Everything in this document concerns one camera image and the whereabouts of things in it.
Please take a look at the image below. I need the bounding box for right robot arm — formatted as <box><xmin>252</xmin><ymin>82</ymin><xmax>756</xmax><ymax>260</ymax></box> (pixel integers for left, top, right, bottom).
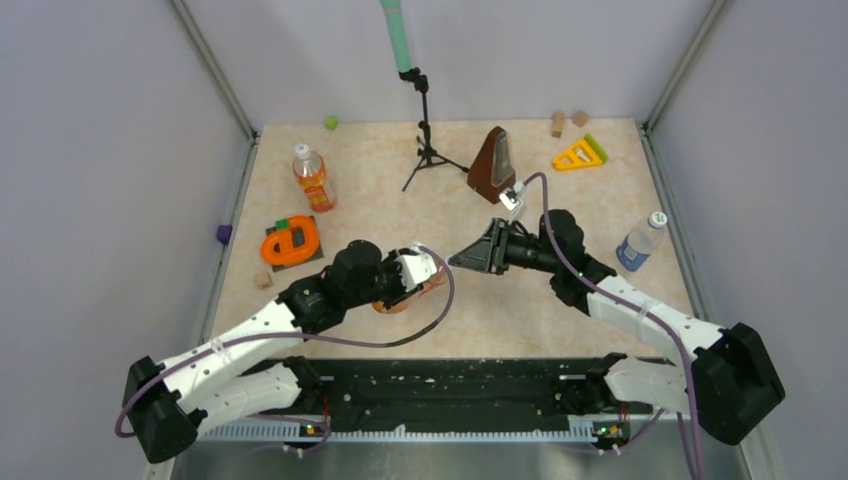
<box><xmin>449</xmin><ymin>209</ymin><xmax>786</xmax><ymax>445</ymax></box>

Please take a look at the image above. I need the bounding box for purple wall knob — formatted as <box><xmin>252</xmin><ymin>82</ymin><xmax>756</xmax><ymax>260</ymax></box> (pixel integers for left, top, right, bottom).
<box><xmin>215</xmin><ymin>224</ymin><xmax>233</xmax><ymax>246</ymax></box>

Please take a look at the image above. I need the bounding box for yellow triangle toy block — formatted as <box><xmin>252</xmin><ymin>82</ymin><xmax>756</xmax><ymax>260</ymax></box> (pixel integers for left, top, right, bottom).
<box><xmin>551</xmin><ymin>139</ymin><xmax>605</xmax><ymax>171</ymax></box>

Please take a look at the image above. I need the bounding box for blue label water bottle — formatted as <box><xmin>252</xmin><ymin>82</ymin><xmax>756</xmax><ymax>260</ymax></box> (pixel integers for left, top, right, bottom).
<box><xmin>615</xmin><ymin>211</ymin><xmax>668</xmax><ymax>272</ymax></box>

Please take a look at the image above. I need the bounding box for wooden block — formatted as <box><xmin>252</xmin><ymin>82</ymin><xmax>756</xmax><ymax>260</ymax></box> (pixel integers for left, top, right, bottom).
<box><xmin>550</xmin><ymin>110</ymin><xmax>566</xmax><ymax>139</ymax></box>
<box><xmin>571</xmin><ymin>110</ymin><xmax>591</xmax><ymax>128</ymax></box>

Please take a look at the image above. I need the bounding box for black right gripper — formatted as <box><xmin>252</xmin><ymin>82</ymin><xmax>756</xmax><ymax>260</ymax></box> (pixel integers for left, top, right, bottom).
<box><xmin>451</xmin><ymin>218</ymin><xmax>561</xmax><ymax>276</ymax></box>

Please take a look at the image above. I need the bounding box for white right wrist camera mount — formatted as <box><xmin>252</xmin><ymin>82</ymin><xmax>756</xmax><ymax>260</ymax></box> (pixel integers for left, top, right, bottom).
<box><xmin>499</xmin><ymin>181</ymin><xmax>527</xmax><ymax>225</ymax></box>

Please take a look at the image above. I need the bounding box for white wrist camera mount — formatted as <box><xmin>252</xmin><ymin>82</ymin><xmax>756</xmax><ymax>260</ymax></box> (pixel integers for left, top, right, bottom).
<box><xmin>499</xmin><ymin>181</ymin><xmax>527</xmax><ymax>225</ymax></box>
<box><xmin>396</xmin><ymin>243</ymin><xmax>439</xmax><ymax>292</ymax></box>

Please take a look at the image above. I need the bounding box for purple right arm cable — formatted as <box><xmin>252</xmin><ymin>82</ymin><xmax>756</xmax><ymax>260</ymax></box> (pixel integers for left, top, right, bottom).
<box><xmin>523</xmin><ymin>172</ymin><xmax>707</xmax><ymax>480</ymax></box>

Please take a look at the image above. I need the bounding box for green cube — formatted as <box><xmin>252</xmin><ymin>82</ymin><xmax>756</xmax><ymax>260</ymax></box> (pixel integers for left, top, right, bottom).
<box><xmin>324</xmin><ymin>116</ymin><xmax>339</xmax><ymax>131</ymax></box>

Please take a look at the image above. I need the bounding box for brown wooden metronome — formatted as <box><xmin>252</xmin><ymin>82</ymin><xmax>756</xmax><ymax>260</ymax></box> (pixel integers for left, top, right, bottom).
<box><xmin>467</xmin><ymin>126</ymin><xmax>516</xmax><ymax>204</ymax></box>

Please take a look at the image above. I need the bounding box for orange tea bottle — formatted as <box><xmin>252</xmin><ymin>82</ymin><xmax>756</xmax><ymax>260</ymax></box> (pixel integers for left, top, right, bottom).
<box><xmin>292</xmin><ymin>143</ymin><xmax>337</xmax><ymax>212</ymax></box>
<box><xmin>372</xmin><ymin>267</ymin><xmax>447</xmax><ymax>314</ymax></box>

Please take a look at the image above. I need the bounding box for mint green cylinder handle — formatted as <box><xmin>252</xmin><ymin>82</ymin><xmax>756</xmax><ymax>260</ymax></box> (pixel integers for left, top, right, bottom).
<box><xmin>379</xmin><ymin>0</ymin><xmax>413</xmax><ymax>76</ymax></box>

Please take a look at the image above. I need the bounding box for black mini tripod stand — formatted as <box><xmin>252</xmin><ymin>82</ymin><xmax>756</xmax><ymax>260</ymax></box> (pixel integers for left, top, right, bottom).
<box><xmin>399</xmin><ymin>68</ymin><xmax>470</xmax><ymax>192</ymax></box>

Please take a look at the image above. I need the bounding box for small wooden cube left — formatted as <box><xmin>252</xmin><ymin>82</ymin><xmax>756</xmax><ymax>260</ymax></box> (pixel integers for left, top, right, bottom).
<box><xmin>253</xmin><ymin>271</ymin><xmax>274</xmax><ymax>290</ymax></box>

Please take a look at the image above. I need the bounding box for orange ring toy on plate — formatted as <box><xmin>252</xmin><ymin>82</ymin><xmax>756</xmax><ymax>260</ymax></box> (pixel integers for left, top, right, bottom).
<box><xmin>259</xmin><ymin>215</ymin><xmax>323</xmax><ymax>270</ymax></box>

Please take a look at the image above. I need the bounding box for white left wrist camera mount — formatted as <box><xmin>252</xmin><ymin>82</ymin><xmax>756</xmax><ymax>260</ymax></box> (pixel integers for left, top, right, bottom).
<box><xmin>396</xmin><ymin>243</ymin><xmax>439</xmax><ymax>292</ymax></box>

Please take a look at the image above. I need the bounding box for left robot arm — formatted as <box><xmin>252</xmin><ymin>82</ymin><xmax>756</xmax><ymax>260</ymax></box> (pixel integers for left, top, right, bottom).
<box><xmin>115</xmin><ymin>240</ymin><xmax>439</xmax><ymax>464</ymax></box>

